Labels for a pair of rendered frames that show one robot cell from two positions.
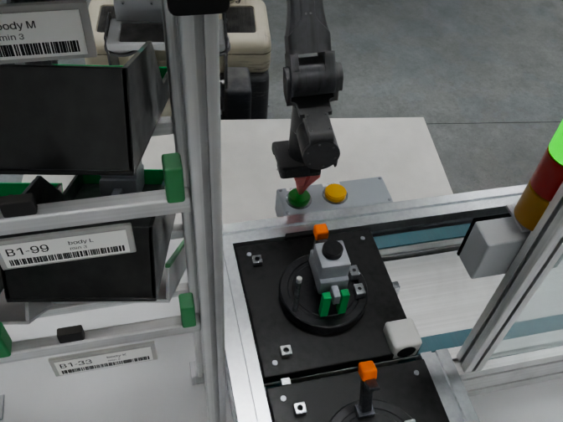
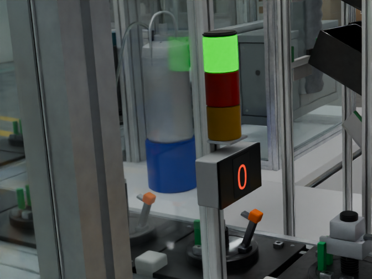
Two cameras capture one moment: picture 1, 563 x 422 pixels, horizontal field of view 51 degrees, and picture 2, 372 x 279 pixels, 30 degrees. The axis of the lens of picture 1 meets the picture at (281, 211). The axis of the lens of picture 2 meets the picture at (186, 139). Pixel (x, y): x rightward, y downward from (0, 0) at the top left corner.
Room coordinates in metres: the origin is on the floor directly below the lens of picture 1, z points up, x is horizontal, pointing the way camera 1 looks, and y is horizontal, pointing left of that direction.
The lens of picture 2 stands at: (1.22, -0.95, 1.51)
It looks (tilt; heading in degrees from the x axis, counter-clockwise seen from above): 14 degrees down; 142
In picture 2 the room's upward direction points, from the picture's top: 4 degrees counter-clockwise
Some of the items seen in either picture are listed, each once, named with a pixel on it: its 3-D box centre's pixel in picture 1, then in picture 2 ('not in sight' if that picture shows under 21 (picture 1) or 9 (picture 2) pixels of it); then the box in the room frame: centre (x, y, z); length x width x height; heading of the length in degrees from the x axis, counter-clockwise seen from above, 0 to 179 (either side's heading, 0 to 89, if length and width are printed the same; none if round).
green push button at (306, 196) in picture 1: (298, 198); not in sight; (0.74, -0.03, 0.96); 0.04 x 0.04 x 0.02
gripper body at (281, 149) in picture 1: (305, 143); not in sight; (0.74, -0.03, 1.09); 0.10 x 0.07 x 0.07; 107
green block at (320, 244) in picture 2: (343, 301); (321, 256); (0.49, -0.10, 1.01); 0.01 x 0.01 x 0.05; 17
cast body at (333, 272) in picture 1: (332, 267); (343, 232); (0.52, -0.08, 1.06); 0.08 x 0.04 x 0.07; 16
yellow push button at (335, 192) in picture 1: (335, 194); not in sight; (0.76, -0.10, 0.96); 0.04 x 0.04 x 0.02
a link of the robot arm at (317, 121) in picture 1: (317, 114); not in sight; (0.70, -0.04, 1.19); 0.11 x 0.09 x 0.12; 13
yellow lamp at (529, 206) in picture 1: (544, 203); (223, 120); (0.47, -0.29, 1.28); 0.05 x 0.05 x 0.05
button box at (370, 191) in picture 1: (333, 205); not in sight; (0.76, -0.10, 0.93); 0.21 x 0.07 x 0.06; 107
